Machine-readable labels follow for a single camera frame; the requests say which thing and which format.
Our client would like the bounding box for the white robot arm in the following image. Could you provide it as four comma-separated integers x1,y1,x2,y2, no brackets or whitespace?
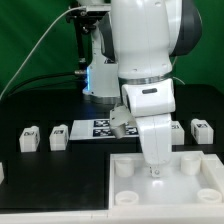
99,0,202,177

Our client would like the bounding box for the black cable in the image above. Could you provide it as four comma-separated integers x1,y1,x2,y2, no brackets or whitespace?
5,71,88,98

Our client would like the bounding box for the black camera on stand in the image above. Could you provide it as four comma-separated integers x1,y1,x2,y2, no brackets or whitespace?
66,3,111,25

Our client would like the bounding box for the white L-shaped obstacle wall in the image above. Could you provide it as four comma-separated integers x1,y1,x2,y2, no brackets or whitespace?
201,154,224,200

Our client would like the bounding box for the white marker sheet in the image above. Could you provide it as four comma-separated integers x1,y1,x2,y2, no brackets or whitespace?
69,119,141,141

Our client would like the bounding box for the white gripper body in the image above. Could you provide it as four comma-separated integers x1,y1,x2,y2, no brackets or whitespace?
136,114,172,166

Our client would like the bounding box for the white square tabletop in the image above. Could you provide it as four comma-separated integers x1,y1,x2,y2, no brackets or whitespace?
109,151,224,209

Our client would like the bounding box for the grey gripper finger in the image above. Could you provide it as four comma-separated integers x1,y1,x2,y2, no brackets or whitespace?
149,165,161,178

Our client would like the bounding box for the white block at left edge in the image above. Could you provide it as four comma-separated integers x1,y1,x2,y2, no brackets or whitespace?
0,162,4,185

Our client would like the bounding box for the white cable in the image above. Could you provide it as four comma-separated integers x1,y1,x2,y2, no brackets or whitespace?
0,5,88,101

